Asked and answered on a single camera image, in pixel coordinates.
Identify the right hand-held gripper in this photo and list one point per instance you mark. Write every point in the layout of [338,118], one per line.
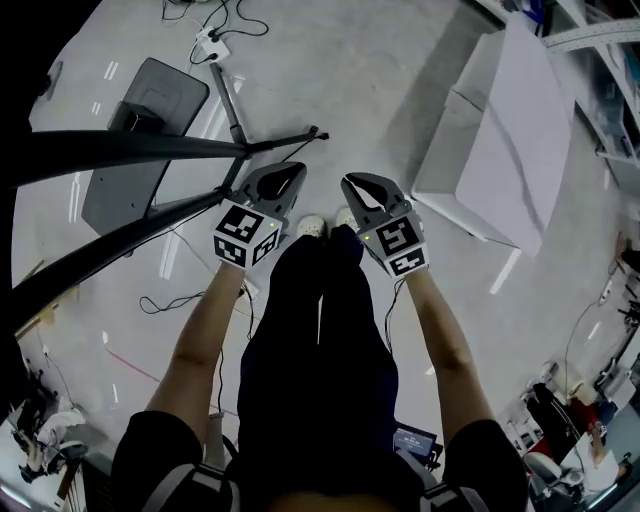
[400,240]

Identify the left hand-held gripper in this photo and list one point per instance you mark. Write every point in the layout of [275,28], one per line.
[247,230]

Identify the person's right forearm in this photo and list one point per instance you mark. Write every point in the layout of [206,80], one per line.
[440,325]

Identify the person's left forearm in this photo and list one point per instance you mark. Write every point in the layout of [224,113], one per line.
[205,325]

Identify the person's right white shoe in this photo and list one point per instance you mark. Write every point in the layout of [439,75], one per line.
[345,217]

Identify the person's white shoe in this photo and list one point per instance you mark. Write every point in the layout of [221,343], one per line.
[311,225]
[345,217]

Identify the person's left white shoe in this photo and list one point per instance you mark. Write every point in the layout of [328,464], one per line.
[311,225]

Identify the white low cabinet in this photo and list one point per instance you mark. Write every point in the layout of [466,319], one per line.
[500,150]

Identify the person's dark trousers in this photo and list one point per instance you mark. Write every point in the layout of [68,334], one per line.
[290,325]

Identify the black TV stand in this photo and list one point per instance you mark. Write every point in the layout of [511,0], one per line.
[125,150]

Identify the small black box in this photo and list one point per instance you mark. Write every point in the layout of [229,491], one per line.
[135,117]

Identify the blue screen device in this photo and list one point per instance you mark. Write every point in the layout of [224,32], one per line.
[415,442]

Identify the person's black shirt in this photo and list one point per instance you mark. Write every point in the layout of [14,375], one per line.
[325,475]

